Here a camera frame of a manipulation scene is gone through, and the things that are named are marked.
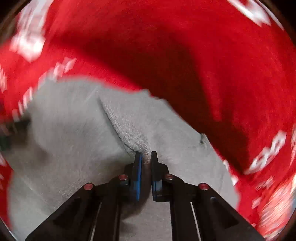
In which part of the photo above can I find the grey small garment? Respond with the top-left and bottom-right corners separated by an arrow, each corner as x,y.
4,78 -> 239,240

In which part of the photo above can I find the red blanket with white print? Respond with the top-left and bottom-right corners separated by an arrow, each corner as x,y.
1,1 -> 295,240

